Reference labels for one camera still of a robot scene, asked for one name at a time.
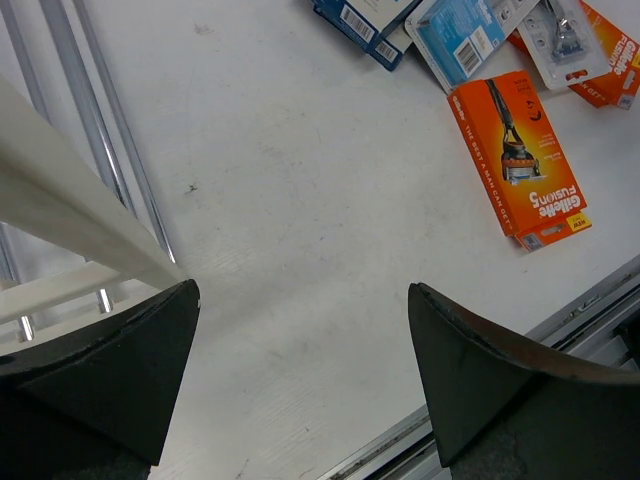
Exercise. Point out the lower blue Harry's box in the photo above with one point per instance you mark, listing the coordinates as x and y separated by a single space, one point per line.
390 49

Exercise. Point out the aluminium rail frame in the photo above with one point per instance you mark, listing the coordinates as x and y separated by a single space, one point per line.
600 326

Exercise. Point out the cream metal-rod shelf rack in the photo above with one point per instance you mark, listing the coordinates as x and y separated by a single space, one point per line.
48 191

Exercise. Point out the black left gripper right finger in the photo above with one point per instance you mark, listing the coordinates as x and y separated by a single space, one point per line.
503 406

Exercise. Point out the blue harry's box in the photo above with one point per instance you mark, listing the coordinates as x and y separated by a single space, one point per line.
390 49
369 20

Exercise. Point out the orange Gillette Fusion box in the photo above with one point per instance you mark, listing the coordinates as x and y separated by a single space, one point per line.
524 170

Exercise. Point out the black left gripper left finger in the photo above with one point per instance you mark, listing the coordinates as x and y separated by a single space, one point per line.
97 403

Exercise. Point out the upper blue Harry's box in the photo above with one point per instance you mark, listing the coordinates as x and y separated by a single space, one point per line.
369 20

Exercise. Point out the blue Gillette razor blister pack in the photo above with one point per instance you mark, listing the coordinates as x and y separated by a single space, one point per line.
456 37

